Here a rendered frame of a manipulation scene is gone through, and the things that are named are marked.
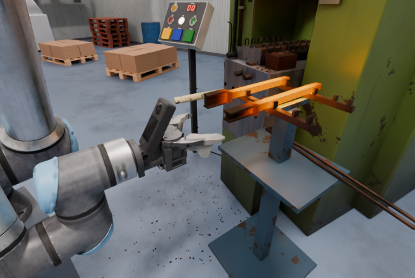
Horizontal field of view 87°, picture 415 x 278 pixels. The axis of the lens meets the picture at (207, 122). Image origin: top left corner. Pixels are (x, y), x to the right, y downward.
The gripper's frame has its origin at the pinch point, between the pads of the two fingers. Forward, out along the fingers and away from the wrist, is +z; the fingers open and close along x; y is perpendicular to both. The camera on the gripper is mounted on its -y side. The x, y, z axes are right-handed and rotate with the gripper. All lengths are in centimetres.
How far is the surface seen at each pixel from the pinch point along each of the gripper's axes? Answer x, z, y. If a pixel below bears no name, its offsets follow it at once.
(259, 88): -10.7, 30.8, 0.1
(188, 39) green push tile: -86, 46, -7
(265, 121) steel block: -20, 49, 24
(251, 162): -4.0, 23.6, 26.4
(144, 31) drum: -574, 201, 38
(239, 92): -10.7, 21.1, -0.1
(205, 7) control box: -84, 58, -25
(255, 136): -16.0, 38.1, 26.4
